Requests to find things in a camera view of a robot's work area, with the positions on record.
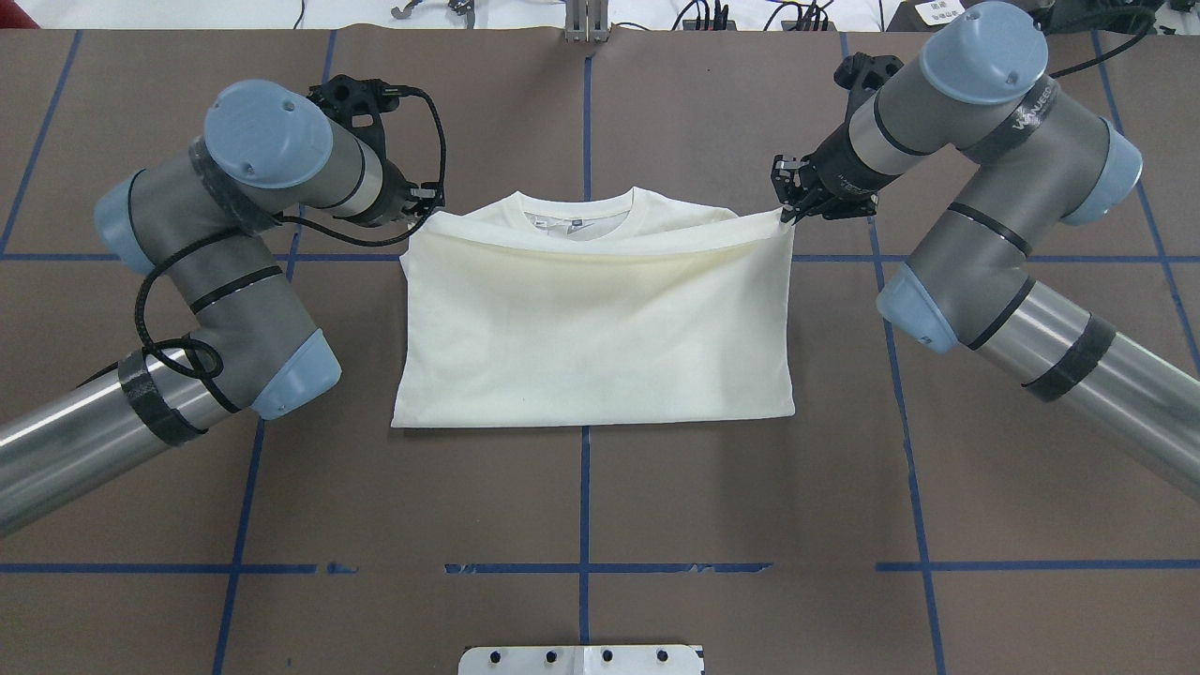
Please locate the cream long-sleeve cat shirt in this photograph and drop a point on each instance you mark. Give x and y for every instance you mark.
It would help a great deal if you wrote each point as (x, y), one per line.
(637, 309)

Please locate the aluminium frame post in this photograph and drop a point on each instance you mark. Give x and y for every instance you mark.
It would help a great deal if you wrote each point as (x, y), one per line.
(586, 21)

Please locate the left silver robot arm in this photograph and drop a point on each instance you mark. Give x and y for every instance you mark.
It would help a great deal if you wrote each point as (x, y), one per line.
(220, 328)

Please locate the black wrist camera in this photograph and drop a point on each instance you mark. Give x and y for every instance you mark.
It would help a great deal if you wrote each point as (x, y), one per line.
(357, 105)
(861, 74)

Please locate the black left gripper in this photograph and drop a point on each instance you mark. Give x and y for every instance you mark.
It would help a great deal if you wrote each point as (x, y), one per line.
(397, 198)

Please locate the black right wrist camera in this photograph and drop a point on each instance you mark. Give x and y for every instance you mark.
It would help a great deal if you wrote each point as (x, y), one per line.
(861, 74)

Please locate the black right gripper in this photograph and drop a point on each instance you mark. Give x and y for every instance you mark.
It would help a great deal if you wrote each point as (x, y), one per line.
(841, 183)

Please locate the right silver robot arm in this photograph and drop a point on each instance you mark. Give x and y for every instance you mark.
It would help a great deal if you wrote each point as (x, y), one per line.
(980, 86)

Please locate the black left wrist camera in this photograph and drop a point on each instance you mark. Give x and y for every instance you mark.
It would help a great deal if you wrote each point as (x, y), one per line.
(357, 105)

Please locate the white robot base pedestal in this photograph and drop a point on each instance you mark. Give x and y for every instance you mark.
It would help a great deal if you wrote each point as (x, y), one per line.
(584, 659)

